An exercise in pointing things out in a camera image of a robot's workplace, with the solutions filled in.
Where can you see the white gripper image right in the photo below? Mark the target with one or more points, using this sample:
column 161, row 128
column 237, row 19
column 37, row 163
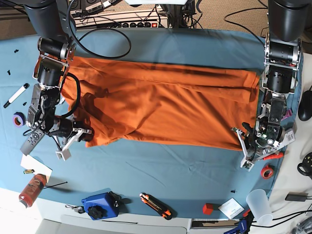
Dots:
column 252, row 153

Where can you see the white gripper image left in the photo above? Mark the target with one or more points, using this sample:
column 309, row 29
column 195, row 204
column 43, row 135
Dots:
column 76, row 135

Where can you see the orange t-shirt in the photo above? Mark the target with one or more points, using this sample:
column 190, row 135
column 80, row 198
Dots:
column 164, row 104

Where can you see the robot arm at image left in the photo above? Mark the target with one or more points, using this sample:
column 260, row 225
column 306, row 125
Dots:
column 56, row 46

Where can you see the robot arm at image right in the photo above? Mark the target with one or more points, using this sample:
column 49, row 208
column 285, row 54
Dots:
column 286, row 21

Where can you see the clear packaged bit set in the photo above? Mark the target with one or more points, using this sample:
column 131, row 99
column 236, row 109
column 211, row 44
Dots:
column 288, row 138

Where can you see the red tape roll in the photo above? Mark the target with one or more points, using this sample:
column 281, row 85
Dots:
column 267, row 172

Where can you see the purple glue tube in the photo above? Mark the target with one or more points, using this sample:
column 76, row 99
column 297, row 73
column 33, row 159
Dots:
column 287, row 114

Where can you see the black zip tie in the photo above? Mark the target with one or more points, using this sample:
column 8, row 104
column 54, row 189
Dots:
column 52, row 186

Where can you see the grey remote control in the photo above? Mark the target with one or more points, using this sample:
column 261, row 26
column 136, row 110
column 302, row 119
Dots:
column 32, row 142

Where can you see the black computer mouse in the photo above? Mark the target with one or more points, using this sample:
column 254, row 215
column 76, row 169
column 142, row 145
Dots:
column 305, row 106

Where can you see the white paper card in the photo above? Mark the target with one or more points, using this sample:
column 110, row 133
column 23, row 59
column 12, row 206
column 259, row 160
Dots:
column 30, row 163

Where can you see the black kettlebell shaped object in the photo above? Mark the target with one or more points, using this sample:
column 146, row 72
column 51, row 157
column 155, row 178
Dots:
column 305, row 167

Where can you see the translucent plastic cup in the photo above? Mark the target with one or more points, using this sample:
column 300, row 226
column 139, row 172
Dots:
column 259, row 205

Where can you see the small AA battery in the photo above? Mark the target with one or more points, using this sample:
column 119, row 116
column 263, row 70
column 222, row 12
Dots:
column 28, row 171

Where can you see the purple tape roll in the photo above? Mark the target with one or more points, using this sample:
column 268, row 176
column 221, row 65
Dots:
column 19, row 119

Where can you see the blue box with black knob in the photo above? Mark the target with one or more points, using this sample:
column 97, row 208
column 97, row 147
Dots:
column 102, row 206

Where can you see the white square card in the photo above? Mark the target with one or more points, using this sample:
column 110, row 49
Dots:
column 231, row 208

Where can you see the red drink can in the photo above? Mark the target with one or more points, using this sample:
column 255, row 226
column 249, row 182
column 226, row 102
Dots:
column 32, row 190

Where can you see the black and white marker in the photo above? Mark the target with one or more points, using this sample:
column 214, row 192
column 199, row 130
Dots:
column 16, row 94

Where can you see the black power adapter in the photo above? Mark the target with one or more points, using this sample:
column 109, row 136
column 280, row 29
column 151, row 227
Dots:
column 298, row 197

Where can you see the small red cube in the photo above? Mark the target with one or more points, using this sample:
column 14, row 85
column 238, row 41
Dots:
column 208, row 208

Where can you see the blue black bar clamp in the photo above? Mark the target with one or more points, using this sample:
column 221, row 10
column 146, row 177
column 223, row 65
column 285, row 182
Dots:
column 243, row 226

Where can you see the orange black utility knife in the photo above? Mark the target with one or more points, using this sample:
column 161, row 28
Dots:
column 156, row 205

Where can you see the black power strip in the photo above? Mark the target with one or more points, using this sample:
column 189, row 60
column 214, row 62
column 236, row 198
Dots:
column 116, row 24

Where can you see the red handled screwdriver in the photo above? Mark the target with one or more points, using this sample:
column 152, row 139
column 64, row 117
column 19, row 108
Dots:
column 274, row 156

